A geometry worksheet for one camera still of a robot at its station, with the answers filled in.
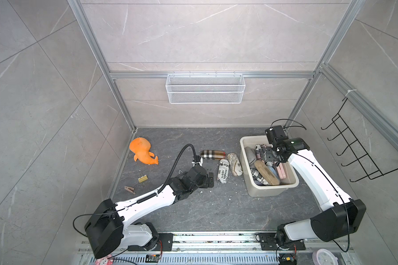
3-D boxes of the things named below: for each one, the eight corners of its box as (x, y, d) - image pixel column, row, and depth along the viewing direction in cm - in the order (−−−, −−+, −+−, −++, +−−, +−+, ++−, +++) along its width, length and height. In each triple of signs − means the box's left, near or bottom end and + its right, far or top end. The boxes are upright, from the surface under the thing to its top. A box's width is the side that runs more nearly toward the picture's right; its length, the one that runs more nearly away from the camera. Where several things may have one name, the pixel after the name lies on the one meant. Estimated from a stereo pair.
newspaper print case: (216, 182, 94) (216, 180, 91) (219, 160, 103) (219, 158, 101) (228, 184, 93) (228, 182, 91) (229, 162, 102) (230, 159, 100)
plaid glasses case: (200, 160, 104) (200, 156, 101) (200, 153, 108) (200, 149, 105) (225, 160, 104) (226, 156, 102) (224, 153, 108) (225, 149, 105)
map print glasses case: (233, 177, 96) (234, 174, 94) (226, 157, 106) (227, 153, 103) (243, 176, 97) (244, 173, 94) (235, 155, 107) (236, 152, 104)
